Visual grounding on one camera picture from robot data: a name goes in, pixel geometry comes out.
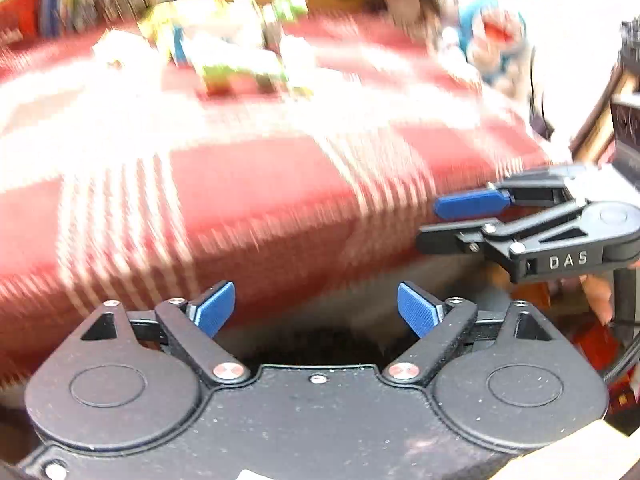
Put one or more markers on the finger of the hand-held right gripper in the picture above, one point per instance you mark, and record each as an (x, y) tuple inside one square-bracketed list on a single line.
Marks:
[(445, 240), (470, 205)]

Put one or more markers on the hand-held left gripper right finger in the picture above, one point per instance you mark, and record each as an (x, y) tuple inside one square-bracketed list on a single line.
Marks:
[(417, 310)]

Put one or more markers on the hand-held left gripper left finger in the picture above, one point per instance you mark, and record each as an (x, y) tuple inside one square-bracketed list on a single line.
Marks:
[(215, 310)]

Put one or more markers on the person's right hand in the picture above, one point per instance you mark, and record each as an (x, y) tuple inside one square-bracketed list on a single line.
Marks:
[(600, 295)]

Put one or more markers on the red white plaid blanket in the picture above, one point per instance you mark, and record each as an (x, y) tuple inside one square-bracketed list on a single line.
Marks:
[(240, 195)]

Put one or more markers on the blue cat plush toy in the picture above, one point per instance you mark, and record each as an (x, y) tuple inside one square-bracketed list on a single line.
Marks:
[(495, 40)]

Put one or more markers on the green white snack packet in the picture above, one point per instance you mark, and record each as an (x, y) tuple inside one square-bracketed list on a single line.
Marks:
[(240, 75)]

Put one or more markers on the green twisted candy wrapper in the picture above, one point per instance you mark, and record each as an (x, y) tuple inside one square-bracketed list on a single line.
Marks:
[(290, 6)]

